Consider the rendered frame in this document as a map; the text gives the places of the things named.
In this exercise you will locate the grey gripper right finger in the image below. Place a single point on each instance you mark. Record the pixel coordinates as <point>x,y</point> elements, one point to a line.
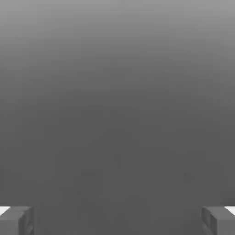
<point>220,221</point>

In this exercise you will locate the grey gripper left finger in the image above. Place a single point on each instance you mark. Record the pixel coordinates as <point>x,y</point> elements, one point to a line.
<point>14,221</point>

